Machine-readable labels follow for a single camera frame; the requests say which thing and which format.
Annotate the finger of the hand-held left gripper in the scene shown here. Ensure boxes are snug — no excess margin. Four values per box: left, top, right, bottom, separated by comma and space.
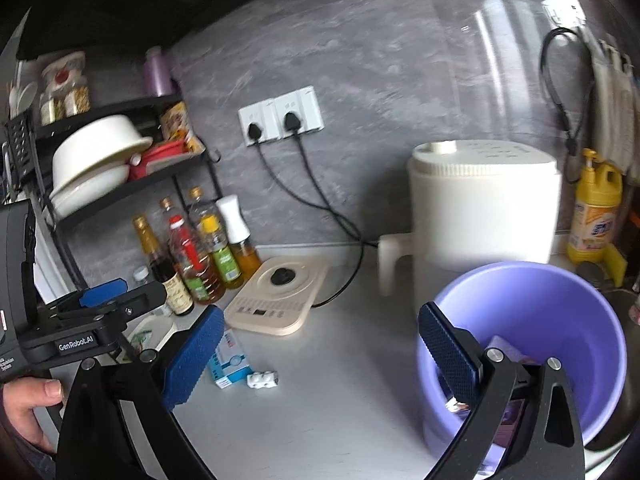
52, 282, 168, 326
47, 277, 129, 313

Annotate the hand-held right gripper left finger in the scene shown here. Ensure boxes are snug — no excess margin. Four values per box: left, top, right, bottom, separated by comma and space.
54, 304, 226, 480

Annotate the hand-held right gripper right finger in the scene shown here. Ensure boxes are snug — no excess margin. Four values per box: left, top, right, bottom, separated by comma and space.
417, 301, 586, 480

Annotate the purple printed packet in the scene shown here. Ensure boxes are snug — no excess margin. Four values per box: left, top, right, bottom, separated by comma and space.
492, 397, 526, 446

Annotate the purple plastic bucket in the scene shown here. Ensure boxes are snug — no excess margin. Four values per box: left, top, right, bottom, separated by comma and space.
416, 261, 628, 463

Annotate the person's left hand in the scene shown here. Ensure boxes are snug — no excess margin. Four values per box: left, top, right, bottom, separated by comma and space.
0, 377, 66, 453

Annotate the white bag with green print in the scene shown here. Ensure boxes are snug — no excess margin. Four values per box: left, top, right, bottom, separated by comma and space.
125, 316, 177, 358

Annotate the blue and white box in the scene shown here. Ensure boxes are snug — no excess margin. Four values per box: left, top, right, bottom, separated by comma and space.
209, 329, 251, 389

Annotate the dark soy sauce bottle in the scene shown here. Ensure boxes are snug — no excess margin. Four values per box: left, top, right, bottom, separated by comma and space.
132, 215, 195, 317

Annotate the red label oil bottle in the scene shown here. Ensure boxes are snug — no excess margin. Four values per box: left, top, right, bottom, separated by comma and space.
167, 215, 226, 305

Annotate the white bowl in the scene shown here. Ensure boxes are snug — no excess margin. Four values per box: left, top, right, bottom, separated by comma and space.
50, 162, 133, 221

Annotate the yellow cap green label bottle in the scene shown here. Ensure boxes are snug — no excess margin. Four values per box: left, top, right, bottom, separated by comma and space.
200, 215, 242, 291

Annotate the beige induction cooker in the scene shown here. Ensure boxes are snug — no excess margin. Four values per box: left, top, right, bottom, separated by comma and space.
223, 256, 331, 337

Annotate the white cap oil sprayer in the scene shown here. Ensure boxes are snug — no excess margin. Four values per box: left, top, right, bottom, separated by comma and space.
216, 194, 262, 281

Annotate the black perforated utensil holder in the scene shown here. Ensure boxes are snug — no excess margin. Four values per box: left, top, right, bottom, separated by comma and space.
4, 114, 37, 183

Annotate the large cream bowl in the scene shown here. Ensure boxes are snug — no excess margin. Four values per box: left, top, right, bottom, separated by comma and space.
51, 115, 153, 196

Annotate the red plastic container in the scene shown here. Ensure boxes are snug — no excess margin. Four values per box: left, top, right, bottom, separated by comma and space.
127, 140, 193, 183

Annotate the cream air fryer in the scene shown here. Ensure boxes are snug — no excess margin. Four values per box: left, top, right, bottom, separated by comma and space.
377, 140, 563, 298

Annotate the white spoon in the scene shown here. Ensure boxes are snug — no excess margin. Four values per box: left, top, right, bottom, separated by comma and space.
10, 80, 38, 116

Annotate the yellow snack packet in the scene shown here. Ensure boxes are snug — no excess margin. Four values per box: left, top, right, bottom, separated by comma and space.
160, 101, 206, 153

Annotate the black metal shelf rack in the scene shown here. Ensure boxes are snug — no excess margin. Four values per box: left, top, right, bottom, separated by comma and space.
0, 92, 223, 361

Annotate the clear spice jars pack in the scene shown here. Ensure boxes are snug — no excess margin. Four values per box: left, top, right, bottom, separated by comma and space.
40, 51, 91, 126

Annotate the yellow detergent pump bottle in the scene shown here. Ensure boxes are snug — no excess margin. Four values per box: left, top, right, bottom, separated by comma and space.
566, 148, 623, 266

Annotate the hanging white cloth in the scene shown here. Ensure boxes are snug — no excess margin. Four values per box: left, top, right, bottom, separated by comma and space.
589, 35, 640, 186

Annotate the black power cable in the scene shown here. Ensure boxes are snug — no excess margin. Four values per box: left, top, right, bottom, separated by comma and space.
282, 111, 366, 308
245, 124, 380, 248

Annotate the white wall socket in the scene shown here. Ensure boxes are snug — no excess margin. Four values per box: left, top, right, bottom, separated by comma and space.
274, 87, 325, 136
238, 101, 281, 147

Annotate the black hanging cable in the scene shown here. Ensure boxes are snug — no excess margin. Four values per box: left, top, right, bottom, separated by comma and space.
539, 27, 587, 157

